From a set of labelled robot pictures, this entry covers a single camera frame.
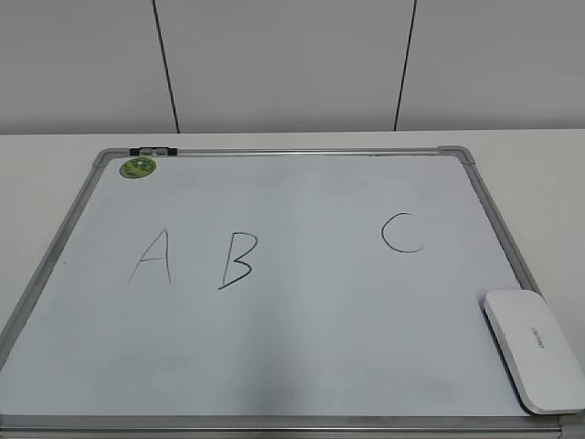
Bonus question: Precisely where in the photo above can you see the white whiteboard eraser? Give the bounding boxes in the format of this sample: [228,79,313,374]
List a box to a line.
[484,290,584,414]

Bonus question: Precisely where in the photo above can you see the white framed whiteboard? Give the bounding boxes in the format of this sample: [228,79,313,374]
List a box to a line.
[1,146,584,438]

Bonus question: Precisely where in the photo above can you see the green round magnet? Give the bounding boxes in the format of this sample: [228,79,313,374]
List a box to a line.
[119,156,157,179]

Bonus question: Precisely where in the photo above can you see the black grey frame clip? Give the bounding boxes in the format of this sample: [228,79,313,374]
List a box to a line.
[129,146,178,156]

